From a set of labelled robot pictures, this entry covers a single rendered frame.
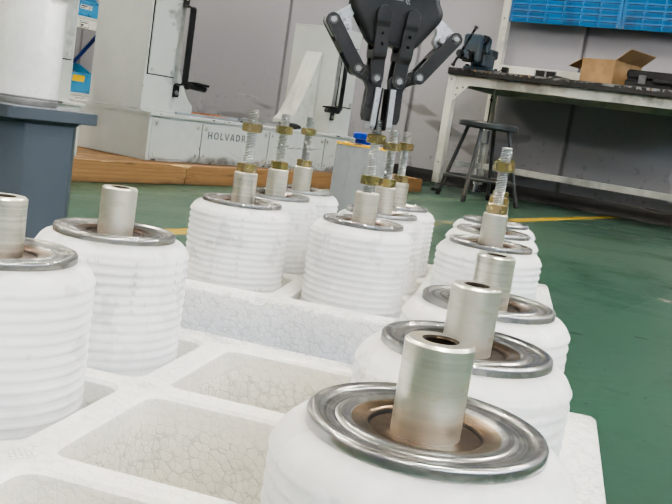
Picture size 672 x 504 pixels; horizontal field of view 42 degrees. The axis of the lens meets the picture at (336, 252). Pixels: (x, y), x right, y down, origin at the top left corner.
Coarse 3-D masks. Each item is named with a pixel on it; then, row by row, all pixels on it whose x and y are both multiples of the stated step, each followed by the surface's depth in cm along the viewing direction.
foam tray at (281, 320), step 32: (192, 288) 78; (224, 288) 79; (288, 288) 83; (416, 288) 98; (544, 288) 107; (192, 320) 78; (224, 320) 78; (256, 320) 77; (288, 320) 76; (320, 320) 76; (352, 320) 75; (384, 320) 76; (320, 352) 76; (352, 352) 76
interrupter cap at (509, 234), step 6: (462, 228) 90; (468, 228) 89; (474, 228) 92; (480, 228) 93; (510, 234) 92; (516, 234) 91; (522, 234) 92; (516, 240) 88; (522, 240) 89; (528, 240) 90
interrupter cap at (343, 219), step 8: (328, 216) 80; (336, 216) 82; (344, 216) 84; (344, 224) 79; (352, 224) 78; (360, 224) 78; (376, 224) 83; (384, 224) 82; (392, 224) 83; (400, 224) 83
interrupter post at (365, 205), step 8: (360, 192) 81; (360, 200) 81; (368, 200) 80; (376, 200) 81; (360, 208) 81; (368, 208) 81; (376, 208) 81; (352, 216) 82; (360, 216) 81; (368, 216) 81; (368, 224) 81
